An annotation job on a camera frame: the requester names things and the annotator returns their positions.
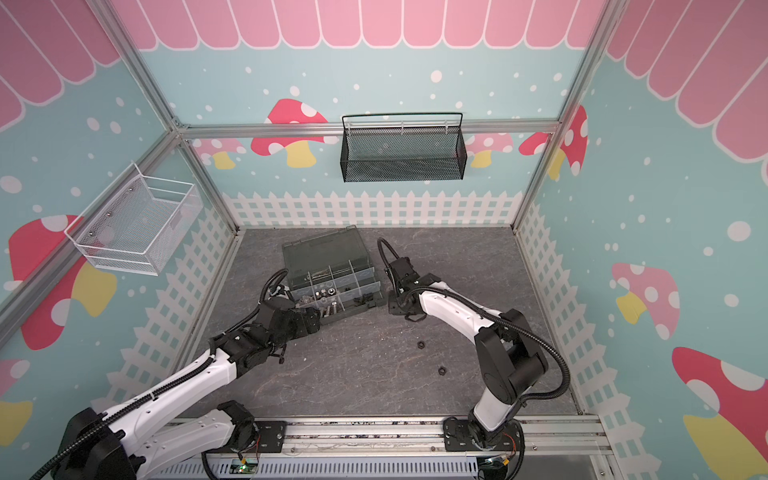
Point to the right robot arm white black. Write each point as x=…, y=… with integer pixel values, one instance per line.
x=516, y=365

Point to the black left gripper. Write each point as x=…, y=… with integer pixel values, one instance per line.
x=314, y=322

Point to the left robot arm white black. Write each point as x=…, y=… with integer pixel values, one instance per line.
x=132, y=440

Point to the white wire mesh basket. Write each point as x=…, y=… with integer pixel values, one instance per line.
x=138, y=225

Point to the black wire mesh basket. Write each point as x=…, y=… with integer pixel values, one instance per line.
x=403, y=147

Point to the green plastic compartment organizer box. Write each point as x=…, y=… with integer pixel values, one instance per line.
x=337, y=259

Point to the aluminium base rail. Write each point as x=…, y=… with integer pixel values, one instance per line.
x=415, y=447

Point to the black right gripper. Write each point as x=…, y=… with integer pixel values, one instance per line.
x=395, y=301

